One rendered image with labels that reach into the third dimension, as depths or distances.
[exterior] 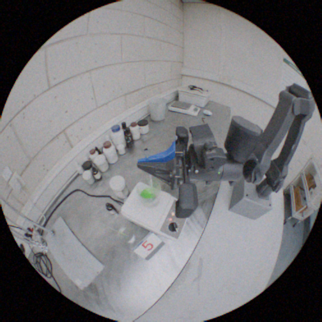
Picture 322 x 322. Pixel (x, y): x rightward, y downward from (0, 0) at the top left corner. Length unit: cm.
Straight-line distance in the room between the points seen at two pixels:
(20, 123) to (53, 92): 19
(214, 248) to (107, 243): 37
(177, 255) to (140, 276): 15
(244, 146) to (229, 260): 41
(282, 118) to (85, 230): 66
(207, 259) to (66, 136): 78
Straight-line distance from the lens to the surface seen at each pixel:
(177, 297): 48
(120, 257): 45
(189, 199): 16
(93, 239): 49
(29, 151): 61
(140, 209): 36
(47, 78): 60
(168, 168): 19
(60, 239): 59
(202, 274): 47
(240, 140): 19
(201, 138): 16
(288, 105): 27
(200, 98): 123
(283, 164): 39
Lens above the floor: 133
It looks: 47 degrees down
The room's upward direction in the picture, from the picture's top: straight up
